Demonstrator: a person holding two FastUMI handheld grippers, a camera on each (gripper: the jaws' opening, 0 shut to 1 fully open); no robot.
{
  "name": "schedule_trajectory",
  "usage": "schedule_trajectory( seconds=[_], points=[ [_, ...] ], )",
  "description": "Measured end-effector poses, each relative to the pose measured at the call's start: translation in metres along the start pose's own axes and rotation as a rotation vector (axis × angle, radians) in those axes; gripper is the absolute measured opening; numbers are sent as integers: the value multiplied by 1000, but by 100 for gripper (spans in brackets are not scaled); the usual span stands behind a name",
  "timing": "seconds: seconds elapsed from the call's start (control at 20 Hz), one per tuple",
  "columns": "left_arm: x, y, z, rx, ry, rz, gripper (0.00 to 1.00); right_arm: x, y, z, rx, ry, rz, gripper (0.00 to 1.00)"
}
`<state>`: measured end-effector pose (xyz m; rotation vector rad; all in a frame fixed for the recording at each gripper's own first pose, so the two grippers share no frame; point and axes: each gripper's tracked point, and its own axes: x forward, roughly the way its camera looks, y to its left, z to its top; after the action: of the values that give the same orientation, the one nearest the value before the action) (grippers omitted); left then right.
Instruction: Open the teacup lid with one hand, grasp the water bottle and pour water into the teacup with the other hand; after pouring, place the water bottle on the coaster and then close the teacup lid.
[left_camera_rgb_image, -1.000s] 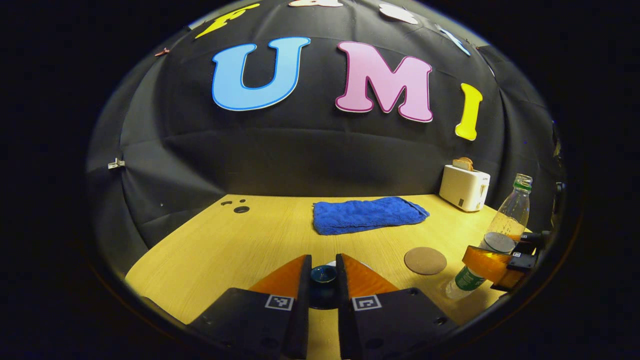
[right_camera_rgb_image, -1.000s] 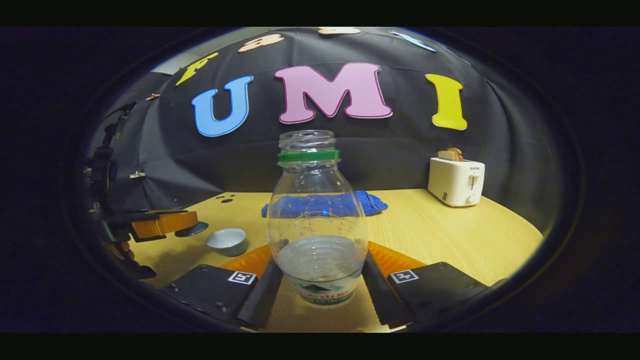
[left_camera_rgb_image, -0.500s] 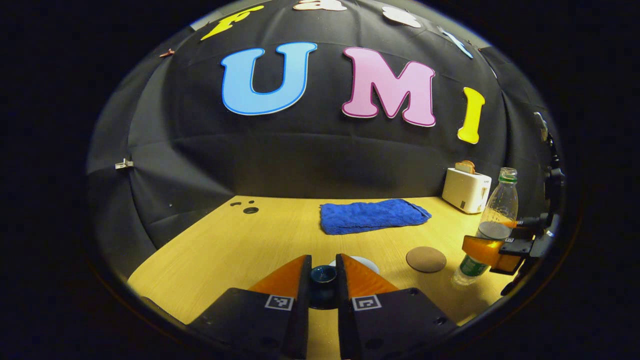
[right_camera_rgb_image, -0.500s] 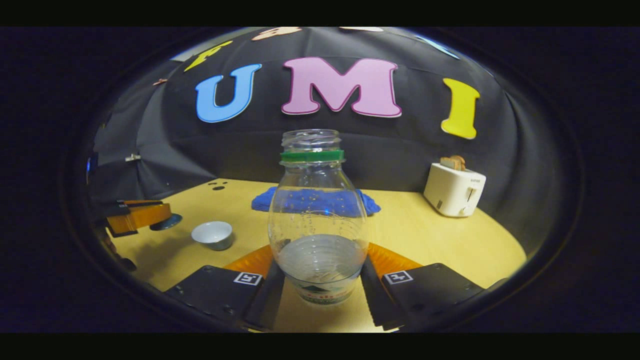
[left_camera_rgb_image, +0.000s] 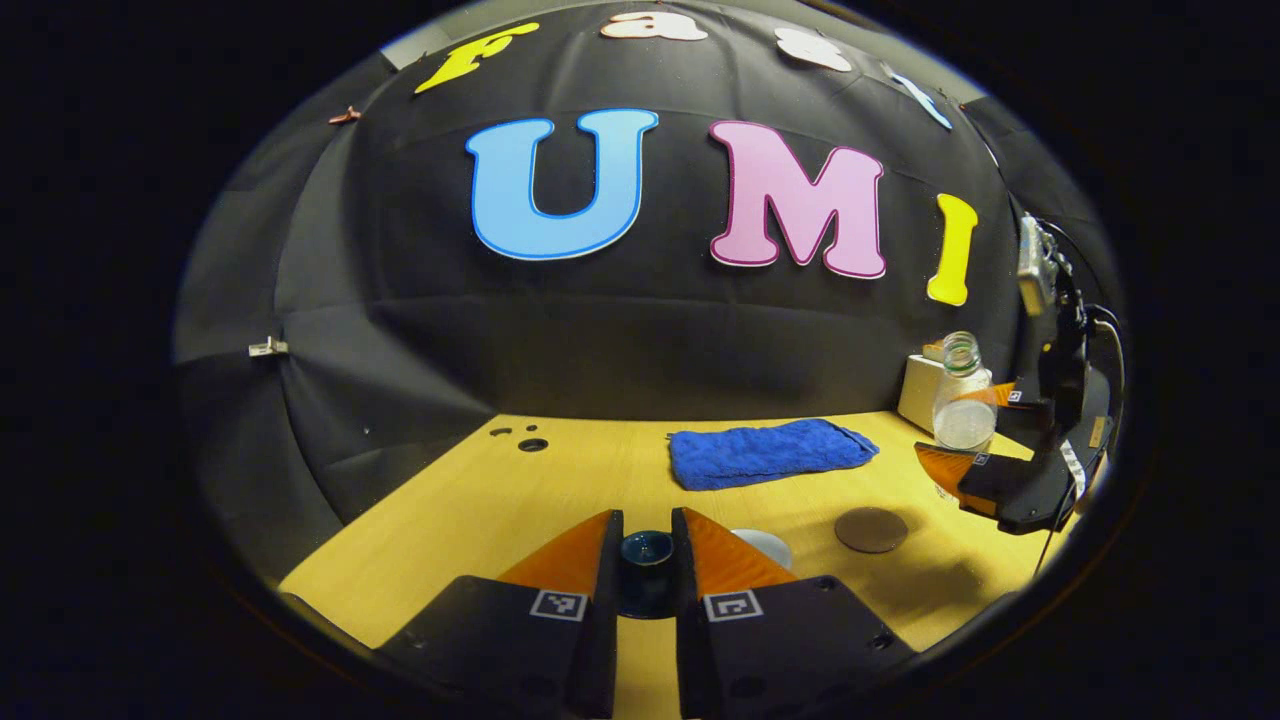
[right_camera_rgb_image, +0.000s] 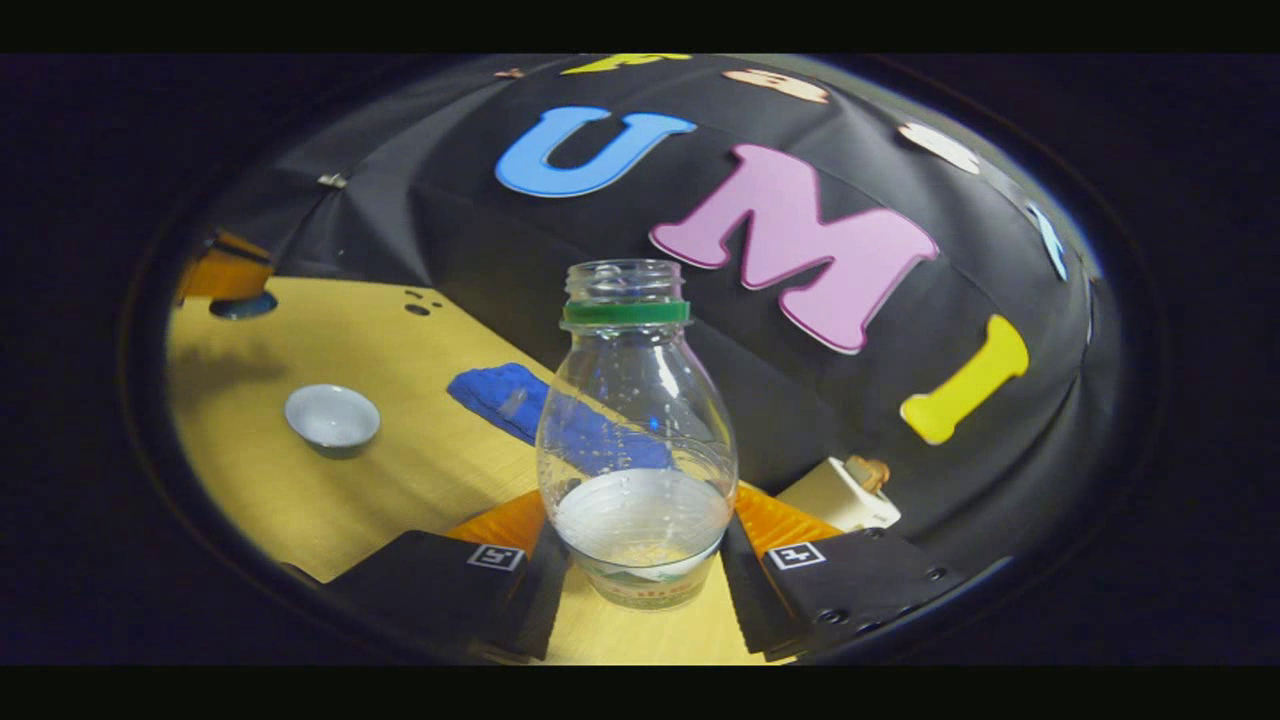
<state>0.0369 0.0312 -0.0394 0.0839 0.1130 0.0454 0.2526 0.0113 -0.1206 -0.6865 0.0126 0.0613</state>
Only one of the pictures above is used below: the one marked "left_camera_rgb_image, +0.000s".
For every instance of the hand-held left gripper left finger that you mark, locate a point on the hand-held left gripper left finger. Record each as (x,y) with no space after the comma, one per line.
(590,640)

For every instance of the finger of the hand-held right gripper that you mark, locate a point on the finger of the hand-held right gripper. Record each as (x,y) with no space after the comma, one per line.
(1020,398)
(1020,490)

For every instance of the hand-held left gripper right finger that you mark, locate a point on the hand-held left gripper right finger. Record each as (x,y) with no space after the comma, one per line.
(700,650)

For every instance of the clear plastic water bottle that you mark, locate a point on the clear plastic water bottle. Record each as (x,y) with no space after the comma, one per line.
(963,415)

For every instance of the dark teal teacup lid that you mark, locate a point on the dark teal teacup lid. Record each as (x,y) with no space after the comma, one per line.
(647,552)

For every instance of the teal ceramic teacup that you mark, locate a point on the teal ceramic teacup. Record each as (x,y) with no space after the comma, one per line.
(766,547)

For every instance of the round brown coaster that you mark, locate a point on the round brown coaster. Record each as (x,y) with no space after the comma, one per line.
(871,530)

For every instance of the toasted bread slice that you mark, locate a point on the toasted bread slice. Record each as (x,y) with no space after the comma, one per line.
(932,350)

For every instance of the white toaster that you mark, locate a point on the white toaster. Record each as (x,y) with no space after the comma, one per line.
(918,395)

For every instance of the blue towel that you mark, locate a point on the blue towel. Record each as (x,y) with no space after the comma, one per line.
(765,452)

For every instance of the black backdrop cloth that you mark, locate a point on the black backdrop cloth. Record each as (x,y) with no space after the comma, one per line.
(600,350)

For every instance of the silver clip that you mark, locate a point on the silver clip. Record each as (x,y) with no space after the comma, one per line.
(268,347)

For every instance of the copper clip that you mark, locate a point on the copper clip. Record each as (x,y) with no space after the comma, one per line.
(345,116)

